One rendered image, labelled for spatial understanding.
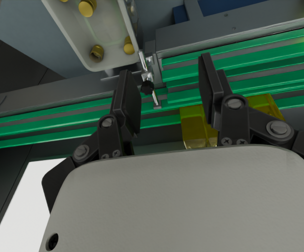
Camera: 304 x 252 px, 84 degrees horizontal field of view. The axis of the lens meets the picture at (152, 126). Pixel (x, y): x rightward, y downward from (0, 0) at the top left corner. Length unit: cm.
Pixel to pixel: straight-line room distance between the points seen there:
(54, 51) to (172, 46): 59
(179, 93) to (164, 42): 14
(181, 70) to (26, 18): 66
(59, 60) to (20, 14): 20
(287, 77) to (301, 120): 25
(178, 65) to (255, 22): 20
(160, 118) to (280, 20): 37
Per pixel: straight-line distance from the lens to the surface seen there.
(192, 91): 46
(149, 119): 55
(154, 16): 75
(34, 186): 78
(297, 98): 61
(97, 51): 57
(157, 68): 48
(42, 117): 68
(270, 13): 56
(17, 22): 92
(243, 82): 49
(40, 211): 72
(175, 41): 48
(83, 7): 52
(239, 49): 46
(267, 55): 44
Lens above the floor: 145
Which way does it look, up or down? 36 degrees down
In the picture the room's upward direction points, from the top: 180 degrees counter-clockwise
